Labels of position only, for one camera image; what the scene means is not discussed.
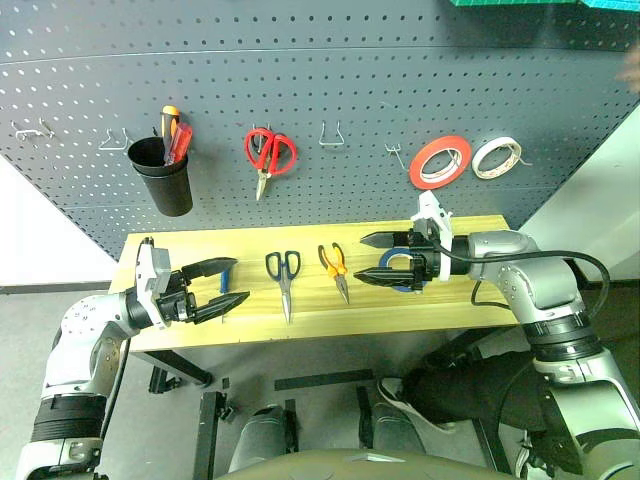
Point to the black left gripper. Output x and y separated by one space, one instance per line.
175 305

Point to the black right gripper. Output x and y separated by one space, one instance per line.
425 260

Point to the blue tape roll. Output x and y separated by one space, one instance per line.
386 259

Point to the orange black needle-nose pliers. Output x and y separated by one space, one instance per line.
339 272

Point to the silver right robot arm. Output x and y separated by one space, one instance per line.
530 280

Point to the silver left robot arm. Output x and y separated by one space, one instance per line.
85 320

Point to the dark grey metal pegboard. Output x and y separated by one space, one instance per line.
350 75

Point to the blurred person's hand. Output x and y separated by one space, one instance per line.
632 70

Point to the black plastic cup holder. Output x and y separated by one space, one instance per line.
170 195

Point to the small metal peg hook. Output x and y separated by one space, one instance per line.
397 152

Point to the red tape roll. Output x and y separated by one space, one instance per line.
435 146

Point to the white black sneaker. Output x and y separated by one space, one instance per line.
400 400

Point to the white tape roll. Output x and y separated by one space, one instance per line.
492 145

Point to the black trouser leg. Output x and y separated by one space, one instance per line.
475 390

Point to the grey rounded foot cover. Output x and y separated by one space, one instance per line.
395 430
260 440

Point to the metal hook holding scissors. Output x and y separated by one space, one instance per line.
255 127

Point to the dark olive rounded body shell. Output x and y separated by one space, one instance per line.
365 467

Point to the double prong metal hook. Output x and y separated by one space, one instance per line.
25 133

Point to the green cutting mat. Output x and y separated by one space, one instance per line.
525 2

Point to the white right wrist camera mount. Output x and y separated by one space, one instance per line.
430 205

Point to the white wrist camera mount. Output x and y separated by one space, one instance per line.
150 270
430 205

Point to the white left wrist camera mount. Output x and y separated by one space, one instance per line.
150 270

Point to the black metal table frame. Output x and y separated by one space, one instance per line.
180 367

